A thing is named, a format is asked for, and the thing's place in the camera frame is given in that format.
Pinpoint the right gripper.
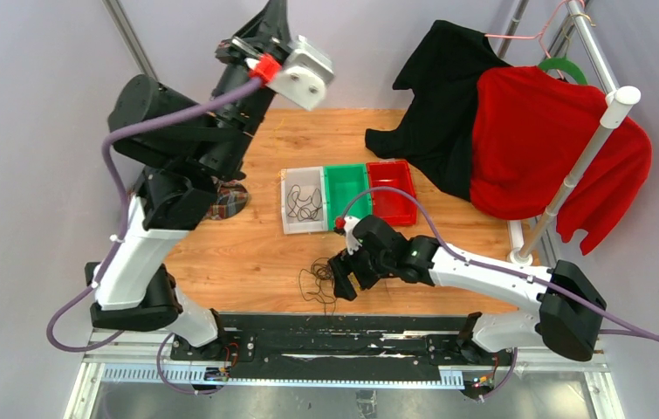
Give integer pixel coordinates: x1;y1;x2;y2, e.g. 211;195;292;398
329;243;393;302

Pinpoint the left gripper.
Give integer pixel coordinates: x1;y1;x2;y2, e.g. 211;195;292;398
195;0;294;181

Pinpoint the black cable tangle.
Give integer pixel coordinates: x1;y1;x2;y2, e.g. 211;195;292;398
298;257;342;316

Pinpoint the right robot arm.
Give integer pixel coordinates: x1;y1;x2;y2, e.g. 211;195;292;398
328;216;607;364

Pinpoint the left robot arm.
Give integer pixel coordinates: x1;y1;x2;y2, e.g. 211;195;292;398
89;1;290;361

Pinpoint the red plastic bin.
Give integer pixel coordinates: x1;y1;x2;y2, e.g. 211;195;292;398
366;160;417;227

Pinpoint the green plastic bin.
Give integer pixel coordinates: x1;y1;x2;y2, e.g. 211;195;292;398
324;163;369;230

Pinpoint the white plastic bin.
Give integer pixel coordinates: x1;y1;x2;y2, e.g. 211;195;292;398
279;166;328;235

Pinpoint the black shirt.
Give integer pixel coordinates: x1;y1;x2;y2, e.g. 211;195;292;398
365;20;508;201

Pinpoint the plaid flannel shirt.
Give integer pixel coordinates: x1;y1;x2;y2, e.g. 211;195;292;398
203;181;251;220

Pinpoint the red sweater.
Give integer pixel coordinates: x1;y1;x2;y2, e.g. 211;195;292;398
470;66;652;255

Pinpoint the green clothes hanger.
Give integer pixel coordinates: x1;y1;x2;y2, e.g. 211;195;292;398
538;57;589;86

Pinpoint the pink clothes hanger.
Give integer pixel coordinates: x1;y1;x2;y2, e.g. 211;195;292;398
485;1;596;58

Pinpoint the white clothes rack pole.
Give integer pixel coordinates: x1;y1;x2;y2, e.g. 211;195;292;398
507;1;641;266

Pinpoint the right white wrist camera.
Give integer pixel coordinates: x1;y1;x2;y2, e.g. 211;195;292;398
340;216;362;255

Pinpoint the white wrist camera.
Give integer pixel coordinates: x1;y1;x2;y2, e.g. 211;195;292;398
340;216;362;255
267;35;334;111

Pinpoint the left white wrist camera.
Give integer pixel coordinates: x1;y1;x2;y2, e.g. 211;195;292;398
267;35;334;111

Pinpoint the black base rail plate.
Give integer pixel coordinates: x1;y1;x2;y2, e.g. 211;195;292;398
168;313;511;382

